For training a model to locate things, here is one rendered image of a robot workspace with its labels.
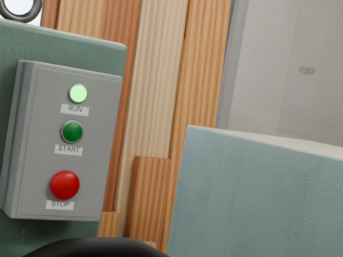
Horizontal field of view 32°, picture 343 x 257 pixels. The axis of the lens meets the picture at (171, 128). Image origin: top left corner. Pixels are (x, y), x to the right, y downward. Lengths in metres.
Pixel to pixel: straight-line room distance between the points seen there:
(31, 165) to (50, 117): 0.05
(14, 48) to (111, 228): 1.62
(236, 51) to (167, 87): 0.55
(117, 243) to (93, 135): 0.14
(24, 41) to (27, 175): 0.15
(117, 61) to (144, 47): 1.67
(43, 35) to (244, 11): 2.29
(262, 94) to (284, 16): 0.41
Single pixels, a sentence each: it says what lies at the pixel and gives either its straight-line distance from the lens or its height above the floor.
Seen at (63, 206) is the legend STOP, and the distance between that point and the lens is 0.63.
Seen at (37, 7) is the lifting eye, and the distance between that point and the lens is 0.77.
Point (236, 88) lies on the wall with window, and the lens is 2.87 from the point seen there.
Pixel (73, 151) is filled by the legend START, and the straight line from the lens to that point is 0.62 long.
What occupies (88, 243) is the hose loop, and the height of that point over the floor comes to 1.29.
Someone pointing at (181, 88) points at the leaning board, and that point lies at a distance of 2.47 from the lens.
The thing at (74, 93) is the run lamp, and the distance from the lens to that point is 0.60.
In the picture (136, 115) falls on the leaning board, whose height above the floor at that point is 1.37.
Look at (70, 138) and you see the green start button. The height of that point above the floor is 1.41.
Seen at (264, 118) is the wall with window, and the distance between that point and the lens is 3.03.
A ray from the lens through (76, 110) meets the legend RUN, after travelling 0.61.
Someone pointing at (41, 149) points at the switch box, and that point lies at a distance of 0.61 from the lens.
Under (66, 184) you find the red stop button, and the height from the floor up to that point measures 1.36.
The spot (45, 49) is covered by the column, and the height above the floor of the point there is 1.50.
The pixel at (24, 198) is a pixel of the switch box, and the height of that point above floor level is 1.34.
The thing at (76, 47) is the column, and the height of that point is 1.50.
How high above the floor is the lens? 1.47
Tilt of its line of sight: 3 degrees down
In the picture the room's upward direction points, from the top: 9 degrees clockwise
